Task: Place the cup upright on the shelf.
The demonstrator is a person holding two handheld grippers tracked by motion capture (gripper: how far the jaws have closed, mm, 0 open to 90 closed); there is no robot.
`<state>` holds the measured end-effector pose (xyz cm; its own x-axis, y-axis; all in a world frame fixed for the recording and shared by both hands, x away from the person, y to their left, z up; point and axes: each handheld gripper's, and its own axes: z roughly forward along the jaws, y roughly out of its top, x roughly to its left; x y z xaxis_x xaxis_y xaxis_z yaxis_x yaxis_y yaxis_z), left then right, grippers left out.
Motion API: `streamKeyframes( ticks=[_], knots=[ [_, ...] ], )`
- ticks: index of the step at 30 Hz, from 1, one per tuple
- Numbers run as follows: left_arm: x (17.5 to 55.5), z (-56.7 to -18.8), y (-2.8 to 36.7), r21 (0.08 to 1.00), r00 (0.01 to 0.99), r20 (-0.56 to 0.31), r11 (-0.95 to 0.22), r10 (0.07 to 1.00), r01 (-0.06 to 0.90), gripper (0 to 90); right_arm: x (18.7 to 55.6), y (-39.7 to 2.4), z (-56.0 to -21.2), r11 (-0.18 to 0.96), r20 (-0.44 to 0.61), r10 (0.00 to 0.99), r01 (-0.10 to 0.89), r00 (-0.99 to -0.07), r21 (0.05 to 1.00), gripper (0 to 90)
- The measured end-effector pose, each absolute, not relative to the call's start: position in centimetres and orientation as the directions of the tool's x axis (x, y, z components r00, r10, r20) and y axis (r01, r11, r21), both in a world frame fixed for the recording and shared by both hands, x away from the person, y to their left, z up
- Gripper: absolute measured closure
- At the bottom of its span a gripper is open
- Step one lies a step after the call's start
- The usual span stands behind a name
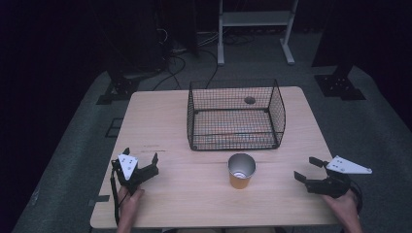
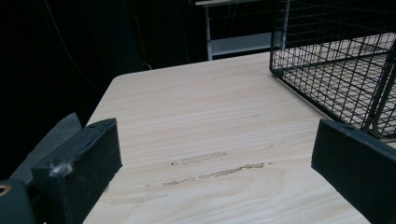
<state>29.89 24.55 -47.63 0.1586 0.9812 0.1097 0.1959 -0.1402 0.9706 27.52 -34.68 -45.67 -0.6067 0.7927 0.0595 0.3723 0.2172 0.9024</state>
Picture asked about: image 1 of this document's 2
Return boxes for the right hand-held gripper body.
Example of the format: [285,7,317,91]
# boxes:
[305,154,373,199]

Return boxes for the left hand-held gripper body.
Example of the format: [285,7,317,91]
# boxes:
[111,153,160,195]

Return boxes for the person's right hand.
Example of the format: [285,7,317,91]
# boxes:
[322,188,361,225]

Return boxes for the person's left hand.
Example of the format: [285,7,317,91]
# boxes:
[117,185,146,216]

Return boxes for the orange cup with silver inside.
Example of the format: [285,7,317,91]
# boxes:
[226,152,258,190]

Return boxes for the black stand base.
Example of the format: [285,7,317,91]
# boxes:
[95,72,144,106]
[313,64,367,102]

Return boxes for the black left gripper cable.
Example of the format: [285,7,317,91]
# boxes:
[109,168,130,226]

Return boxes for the black wire basket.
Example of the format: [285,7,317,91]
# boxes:
[186,78,288,152]

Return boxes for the black floor cables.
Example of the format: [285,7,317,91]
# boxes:
[152,27,257,92]

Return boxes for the white metal stand frame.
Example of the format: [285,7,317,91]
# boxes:
[217,0,299,67]

